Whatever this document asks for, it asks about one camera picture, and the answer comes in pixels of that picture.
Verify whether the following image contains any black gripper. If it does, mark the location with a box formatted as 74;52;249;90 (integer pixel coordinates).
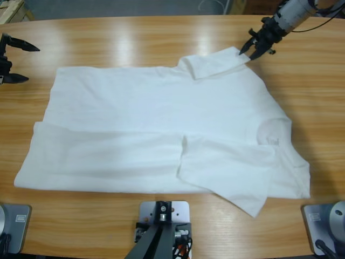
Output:
0;32;41;87
239;16;286;62

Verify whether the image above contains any white polo shirt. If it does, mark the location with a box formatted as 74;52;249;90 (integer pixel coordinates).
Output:
13;46;311;219

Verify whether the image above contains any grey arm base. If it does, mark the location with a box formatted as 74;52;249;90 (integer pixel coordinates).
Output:
0;203;32;255
301;200;345;256

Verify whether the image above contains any brown cardboard box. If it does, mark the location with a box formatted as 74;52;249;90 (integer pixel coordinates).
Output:
232;0;277;16

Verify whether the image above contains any wooden pallet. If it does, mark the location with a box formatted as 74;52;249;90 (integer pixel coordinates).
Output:
0;0;36;25

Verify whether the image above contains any silver black clamp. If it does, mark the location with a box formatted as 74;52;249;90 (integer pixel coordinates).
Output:
134;221;149;243
174;222;193;241

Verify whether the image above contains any white cable loop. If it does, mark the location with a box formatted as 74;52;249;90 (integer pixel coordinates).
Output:
198;0;226;14

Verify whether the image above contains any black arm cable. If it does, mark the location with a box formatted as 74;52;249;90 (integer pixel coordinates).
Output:
289;0;345;33

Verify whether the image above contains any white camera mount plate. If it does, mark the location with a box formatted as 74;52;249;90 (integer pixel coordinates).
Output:
139;200;191;259

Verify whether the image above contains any black base cable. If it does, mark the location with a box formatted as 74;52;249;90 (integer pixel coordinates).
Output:
0;233;12;255
314;238;341;259

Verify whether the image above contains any orange black braided cable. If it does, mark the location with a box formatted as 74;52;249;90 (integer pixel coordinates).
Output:
171;238;193;259

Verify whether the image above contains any dark camera post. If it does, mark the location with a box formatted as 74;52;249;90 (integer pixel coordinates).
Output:
126;200;174;259

